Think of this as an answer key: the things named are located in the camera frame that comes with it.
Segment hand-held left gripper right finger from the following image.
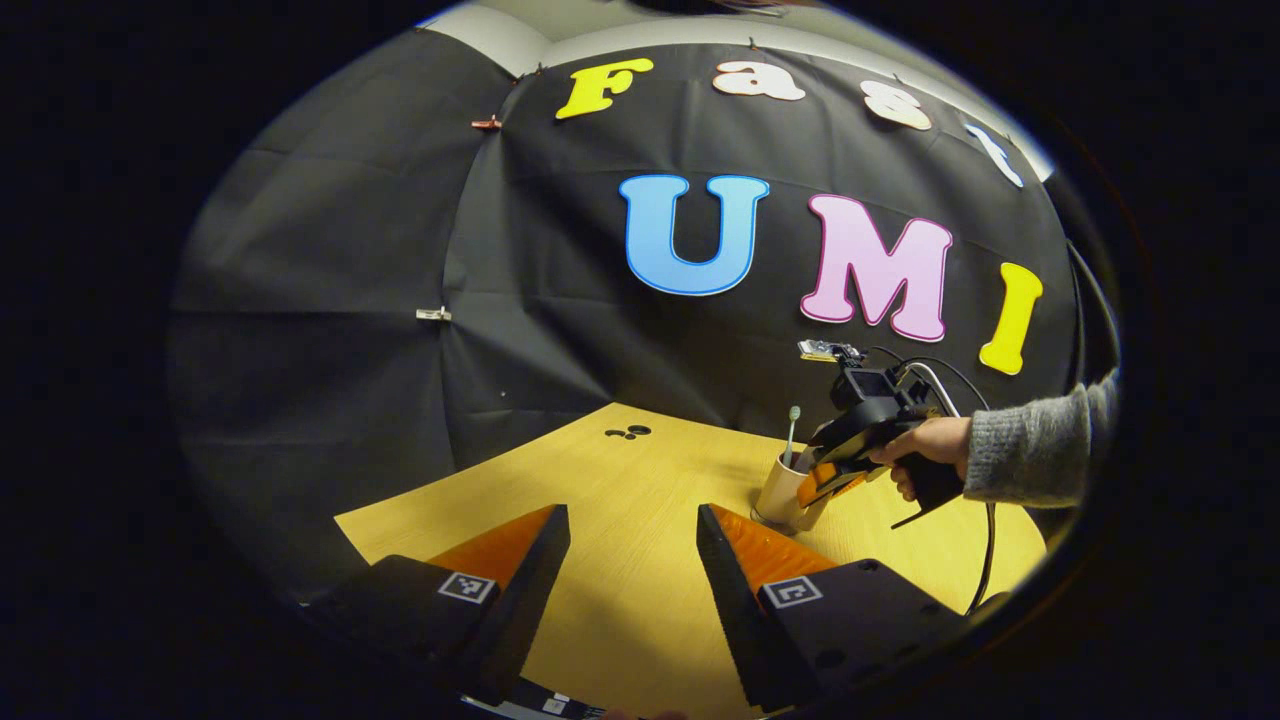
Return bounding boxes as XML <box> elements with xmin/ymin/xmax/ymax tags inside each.
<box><xmin>695</xmin><ymin>502</ymin><xmax>973</xmax><ymax>715</ymax></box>

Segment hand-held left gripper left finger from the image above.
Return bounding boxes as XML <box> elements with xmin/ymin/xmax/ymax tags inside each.
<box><xmin>303</xmin><ymin>502</ymin><xmax>573</xmax><ymax>708</ymax></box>

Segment beige cup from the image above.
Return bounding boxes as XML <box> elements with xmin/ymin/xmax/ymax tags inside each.
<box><xmin>751</xmin><ymin>450</ymin><xmax>831</xmax><ymax>534</ymax></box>

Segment wooden desktop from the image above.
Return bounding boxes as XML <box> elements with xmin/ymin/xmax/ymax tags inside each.
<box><xmin>333</xmin><ymin>402</ymin><xmax>1049</xmax><ymax>720</ymax></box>

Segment black backdrop cloth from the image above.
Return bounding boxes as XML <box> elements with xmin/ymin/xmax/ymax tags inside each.
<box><xmin>168</xmin><ymin>25</ymin><xmax>1121</xmax><ymax>601</ymax></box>

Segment white cable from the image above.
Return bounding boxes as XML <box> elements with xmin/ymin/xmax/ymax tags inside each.
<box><xmin>904</xmin><ymin>361</ymin><xmax>964</xmax><ymax>420</ymax></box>

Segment black cable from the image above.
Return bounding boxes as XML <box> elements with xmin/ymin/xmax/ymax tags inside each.
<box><xmin>865</xmin><ymin>345</ymin><xmax>1002</xmax><ymax>617</ymax></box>

